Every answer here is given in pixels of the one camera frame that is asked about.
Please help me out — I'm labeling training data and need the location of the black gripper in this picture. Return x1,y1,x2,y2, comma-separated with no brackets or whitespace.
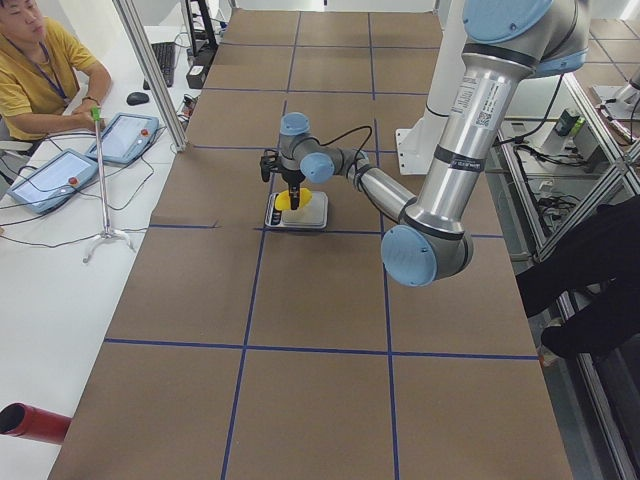
281,168,303,210

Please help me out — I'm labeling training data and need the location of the yellow mango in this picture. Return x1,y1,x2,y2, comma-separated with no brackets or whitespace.
274,188,313,211

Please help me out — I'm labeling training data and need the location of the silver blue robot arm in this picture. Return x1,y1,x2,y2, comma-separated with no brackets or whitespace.
260,1,590,287

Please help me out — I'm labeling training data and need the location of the silver digital kitchen scale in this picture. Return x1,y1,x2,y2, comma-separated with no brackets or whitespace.
264,189,328,230

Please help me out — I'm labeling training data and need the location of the black computer box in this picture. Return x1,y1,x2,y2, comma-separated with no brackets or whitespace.
185,65,208,90

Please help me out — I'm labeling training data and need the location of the far blue teach pendant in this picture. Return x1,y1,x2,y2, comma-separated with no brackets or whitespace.
100,113,159,166

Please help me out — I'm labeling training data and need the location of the blue teach pendant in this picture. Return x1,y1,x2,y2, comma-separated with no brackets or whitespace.
8,149,98,214
100,113,159,166

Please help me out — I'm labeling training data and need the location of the black computer mouse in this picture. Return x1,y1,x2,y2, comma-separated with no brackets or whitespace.
126,91,150,106

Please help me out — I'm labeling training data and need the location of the black keyboard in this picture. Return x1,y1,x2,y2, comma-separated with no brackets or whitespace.
151,42,176,88

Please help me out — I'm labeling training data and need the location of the near blue teach pendant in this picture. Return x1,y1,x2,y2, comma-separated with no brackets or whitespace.
8,149,98,214

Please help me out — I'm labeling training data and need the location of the person in yellow shirt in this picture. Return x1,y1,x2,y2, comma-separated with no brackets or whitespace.
1,1,111,142

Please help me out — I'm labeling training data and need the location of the black cloth cover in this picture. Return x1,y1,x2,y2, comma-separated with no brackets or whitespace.
516,196,639,359

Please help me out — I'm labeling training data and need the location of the red cylinder tube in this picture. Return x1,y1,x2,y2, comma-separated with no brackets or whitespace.
1,403,71,445

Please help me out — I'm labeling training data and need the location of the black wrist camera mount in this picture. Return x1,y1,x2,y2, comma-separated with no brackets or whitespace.
259,149,281,183

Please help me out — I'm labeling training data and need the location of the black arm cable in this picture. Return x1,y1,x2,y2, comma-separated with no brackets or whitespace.
319,124,376,171

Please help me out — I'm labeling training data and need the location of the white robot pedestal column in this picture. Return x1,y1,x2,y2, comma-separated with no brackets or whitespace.
396,0,467,175

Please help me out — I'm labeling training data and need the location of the aluminium frame post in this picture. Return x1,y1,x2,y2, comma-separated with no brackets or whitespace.
112,0,187,152

